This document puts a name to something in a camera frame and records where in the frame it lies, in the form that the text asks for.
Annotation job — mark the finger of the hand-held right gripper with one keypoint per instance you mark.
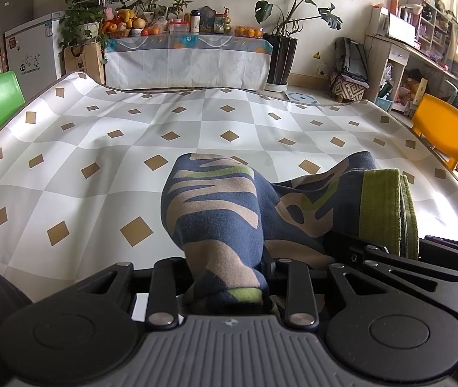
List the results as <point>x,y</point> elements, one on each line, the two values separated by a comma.
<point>454,248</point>
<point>374,262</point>

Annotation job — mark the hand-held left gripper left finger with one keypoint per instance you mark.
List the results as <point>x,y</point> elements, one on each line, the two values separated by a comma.
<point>168,282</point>

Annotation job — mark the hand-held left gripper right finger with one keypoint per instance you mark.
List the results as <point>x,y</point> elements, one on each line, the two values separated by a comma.
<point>295,282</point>

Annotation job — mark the blue letter-print pants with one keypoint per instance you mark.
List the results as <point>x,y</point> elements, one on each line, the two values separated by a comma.
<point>213,217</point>

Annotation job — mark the yellow plastic chair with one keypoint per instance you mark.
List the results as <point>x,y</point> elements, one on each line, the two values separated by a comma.
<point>442,129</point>

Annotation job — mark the grey white checkered mat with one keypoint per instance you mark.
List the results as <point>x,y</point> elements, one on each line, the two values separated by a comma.
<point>213,121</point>

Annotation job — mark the patterned woven basket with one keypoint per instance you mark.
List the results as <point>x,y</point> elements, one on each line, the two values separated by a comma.
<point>348,88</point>

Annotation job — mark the round pale blue scale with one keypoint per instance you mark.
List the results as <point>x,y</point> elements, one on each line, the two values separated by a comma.
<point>302,98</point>

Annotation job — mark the wooden shelf unit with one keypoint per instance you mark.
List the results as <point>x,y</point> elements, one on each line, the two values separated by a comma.
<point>414,60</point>

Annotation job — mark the grey backpack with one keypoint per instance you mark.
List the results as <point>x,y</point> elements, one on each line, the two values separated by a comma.
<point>350,56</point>

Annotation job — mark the side table with patterned tablecloth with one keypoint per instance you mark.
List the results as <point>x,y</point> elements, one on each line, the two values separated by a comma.
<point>188,64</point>

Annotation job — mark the monstera plant in black pot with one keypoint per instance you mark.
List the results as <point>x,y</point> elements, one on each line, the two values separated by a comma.
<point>281,60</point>

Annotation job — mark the white monitor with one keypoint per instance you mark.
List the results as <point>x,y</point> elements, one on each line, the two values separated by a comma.
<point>400,30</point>

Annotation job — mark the tray of oranges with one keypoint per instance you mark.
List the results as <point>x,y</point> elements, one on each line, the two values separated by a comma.
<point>249,32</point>

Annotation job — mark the red-lid food container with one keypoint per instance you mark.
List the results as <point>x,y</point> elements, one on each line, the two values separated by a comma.
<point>178,27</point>

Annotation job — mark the white thermos bottle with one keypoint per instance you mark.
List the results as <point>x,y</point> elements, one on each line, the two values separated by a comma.
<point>195,22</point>

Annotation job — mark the green glass jar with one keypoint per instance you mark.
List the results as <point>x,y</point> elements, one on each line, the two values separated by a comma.
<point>219,24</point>

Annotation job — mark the white refrigerator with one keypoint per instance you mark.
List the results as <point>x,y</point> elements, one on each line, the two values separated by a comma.
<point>31,52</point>

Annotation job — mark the golden bottle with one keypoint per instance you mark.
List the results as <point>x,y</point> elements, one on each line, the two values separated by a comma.
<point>227,20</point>

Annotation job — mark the small potted plant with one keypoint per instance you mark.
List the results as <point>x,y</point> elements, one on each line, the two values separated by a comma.
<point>178,6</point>
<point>148,2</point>

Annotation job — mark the leafy trailing potted plant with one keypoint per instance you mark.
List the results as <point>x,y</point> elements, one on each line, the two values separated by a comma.
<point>84,8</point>

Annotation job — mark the wall socket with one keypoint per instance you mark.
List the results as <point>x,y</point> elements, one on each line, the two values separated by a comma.
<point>322,70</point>

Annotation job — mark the grey picture frame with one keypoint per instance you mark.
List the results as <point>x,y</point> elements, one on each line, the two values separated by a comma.
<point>207,20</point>

